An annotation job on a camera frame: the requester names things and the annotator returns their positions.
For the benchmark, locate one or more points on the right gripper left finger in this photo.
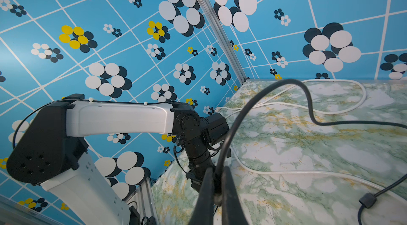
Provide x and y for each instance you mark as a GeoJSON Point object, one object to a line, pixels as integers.
{"type": "Point", "coordinates": [203, 213]}

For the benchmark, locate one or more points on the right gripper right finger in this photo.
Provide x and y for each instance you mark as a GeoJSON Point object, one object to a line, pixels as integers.
{"type": "Point", "coordinates": [232, 212]}

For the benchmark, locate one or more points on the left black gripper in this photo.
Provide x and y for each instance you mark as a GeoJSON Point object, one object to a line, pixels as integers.
{"type": "Point", "coordinates": [196, 173]}

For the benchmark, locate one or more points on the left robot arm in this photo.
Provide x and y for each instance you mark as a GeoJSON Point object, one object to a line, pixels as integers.
{"type": "Point", "coordinates": [95, 155]}

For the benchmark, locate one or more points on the aluminium front rail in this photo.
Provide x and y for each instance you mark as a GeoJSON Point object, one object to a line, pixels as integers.
{"type": "Point", "coordinates": [142, 206]}

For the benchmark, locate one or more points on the left corner aluminium post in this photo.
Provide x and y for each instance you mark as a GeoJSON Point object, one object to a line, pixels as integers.
{"type": "Point", "coordinates": [223, 40]}

